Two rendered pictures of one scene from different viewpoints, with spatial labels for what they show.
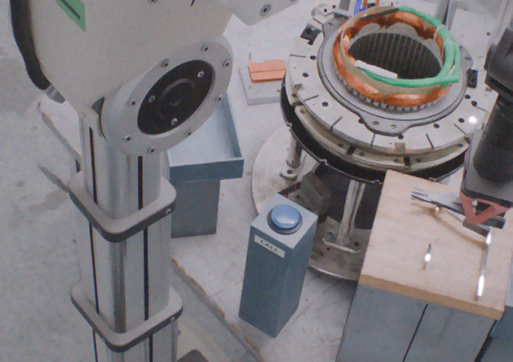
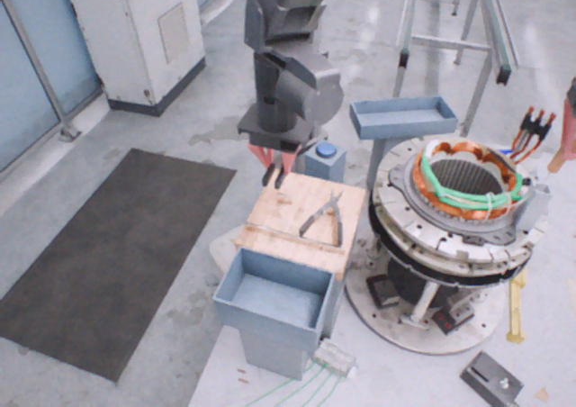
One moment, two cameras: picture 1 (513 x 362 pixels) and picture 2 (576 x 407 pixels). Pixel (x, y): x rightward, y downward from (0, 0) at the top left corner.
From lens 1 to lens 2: 1.30 m
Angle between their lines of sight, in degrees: 62
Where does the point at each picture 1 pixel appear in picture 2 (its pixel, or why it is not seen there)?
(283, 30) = (560, 240)
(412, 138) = (389, 192)
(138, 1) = not seen: outside the picture
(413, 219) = (321, 198)
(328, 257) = (360, 249)
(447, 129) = (405, 215)
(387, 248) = (294, 182)
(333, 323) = not seen: hidden behind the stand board
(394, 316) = not seen: hidden behind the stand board
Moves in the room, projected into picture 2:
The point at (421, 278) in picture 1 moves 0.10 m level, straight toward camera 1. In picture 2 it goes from (268, 197) to (224, 181)
